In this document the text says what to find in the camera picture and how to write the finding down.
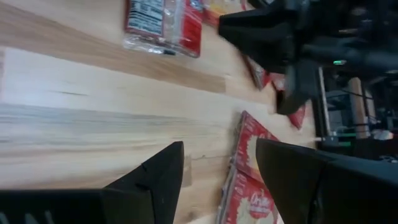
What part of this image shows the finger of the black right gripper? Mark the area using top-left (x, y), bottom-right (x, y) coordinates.
top-left (275, 58), bottom-right (322, 116)
top-left (217, 4), bottom-right (298, 75)

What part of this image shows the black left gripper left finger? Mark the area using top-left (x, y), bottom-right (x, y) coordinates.
top-left (0, 140), bottom-right (185, 224)

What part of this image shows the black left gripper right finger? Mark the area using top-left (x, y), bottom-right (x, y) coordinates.
top-left (255, 138), bottom-right (398, 224)

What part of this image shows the tan wooden post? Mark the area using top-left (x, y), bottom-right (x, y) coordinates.
top-left (347, 77), bottom-right (371, 140)

